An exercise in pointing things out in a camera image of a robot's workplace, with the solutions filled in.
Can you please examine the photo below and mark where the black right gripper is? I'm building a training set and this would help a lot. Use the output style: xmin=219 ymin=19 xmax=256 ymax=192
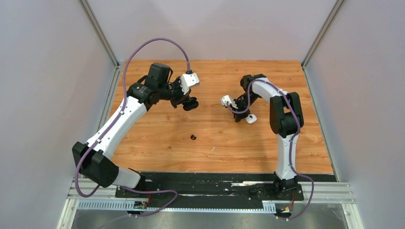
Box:
xmin=230 ymin=92 xmax=260 ymax=122

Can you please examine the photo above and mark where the black earbud case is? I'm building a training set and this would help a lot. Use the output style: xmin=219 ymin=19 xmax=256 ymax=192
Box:
xmin=182 ymin=97 xmax=199 ymax=111

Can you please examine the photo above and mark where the white earbud charging case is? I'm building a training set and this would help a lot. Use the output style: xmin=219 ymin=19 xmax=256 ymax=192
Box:
xmin=245 ymin=114 xmax=257 ymax=124

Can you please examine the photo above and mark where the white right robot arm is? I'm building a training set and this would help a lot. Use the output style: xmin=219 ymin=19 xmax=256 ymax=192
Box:
xmin=225 ymin=74 xmax=304 ymax=199

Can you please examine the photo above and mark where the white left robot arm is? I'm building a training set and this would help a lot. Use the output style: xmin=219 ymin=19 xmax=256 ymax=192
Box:
xmin=72 ymin=63 xmax=200 ymax=197

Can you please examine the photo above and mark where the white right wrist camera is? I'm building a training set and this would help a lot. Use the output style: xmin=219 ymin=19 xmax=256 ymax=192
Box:
xmin=220 ymin=95 xmax=238 ymax=109

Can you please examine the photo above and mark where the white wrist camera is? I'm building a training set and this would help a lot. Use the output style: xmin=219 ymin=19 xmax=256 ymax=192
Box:
xmin=220 ymin=95 xmax=238 ymax=109
xmin=180 ymin=73 xmax=200 ymax=95

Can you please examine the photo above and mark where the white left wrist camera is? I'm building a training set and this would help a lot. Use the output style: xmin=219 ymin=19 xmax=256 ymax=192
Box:
xmin=180 ymin=73 xmax=200 ymax=95

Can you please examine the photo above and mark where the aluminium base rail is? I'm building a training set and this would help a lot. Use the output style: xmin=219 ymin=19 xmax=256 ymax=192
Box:
xmin=67 ymin=180 xmax=355 ymax=213

